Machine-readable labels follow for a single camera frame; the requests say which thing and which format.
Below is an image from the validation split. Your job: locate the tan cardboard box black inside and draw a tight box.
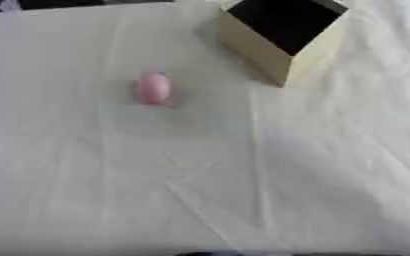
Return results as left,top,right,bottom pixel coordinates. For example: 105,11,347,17
215,0,352,89

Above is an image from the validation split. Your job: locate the pink oval toy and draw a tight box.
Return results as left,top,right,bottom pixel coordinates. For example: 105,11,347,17
135,70,174,106

